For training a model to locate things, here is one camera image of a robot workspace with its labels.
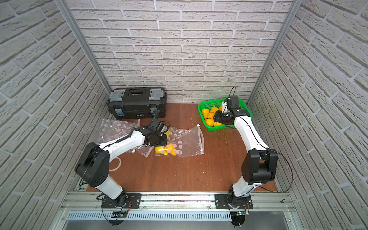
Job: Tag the clear tape roll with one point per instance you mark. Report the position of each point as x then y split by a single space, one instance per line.
115 164

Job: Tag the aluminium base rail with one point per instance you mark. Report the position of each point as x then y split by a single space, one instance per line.
195 206

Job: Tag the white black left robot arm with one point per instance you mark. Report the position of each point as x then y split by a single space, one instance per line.
93 164

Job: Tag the clear zip bag with pears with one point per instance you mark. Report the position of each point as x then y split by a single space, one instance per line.
187 142

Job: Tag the orange yellow pear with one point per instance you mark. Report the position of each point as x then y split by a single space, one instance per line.
170 149

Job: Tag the black plastic toolbox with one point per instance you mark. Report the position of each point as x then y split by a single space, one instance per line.
137 103

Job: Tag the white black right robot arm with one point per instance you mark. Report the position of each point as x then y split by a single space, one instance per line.
260 163

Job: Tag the green plastic basket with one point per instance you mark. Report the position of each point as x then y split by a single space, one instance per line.
244 111

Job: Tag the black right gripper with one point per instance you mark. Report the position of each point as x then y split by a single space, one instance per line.
218 118

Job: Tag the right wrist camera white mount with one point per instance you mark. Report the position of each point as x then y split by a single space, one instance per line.
230 103

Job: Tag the dotted zip bag with pears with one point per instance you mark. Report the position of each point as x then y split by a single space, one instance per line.
113 129

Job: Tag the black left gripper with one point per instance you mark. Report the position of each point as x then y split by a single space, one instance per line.
160 140

